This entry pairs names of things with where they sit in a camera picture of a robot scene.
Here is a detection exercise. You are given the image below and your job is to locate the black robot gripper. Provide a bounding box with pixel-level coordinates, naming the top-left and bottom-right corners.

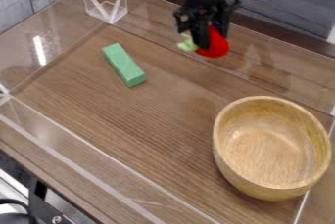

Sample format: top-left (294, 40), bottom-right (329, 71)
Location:
top-left (173, 0), bottom-right (242, 49)

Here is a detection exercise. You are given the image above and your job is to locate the red plush tomato toy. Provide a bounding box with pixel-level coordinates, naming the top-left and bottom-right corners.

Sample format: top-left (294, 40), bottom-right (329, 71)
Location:
top-left (177, 25), bottom-right (232, 59)

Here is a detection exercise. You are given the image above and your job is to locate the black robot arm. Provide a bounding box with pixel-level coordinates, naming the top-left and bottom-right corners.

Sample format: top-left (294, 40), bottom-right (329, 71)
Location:
top-left (173, 0), bottom-right (242, 50)

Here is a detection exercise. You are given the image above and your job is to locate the green rectangular foam block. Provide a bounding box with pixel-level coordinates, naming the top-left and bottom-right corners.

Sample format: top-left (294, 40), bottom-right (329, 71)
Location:
top-left (102, 43), bottom-right (147, 87)

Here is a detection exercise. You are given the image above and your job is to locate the light wooden bowl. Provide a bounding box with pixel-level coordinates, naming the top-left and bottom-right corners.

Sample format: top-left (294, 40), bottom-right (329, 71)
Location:
top-left (212, 96), bottom-right (333, 202)

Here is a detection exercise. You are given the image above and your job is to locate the black metal table clamp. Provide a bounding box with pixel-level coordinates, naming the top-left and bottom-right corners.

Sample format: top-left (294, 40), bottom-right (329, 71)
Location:
top-left (0, 182), bottom-right (78, 224)

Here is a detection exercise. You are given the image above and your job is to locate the clear acrylic table enclosure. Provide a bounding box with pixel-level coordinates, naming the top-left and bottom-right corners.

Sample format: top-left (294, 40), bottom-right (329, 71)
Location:
top-left (0, 0), bottom-right (335, 224)

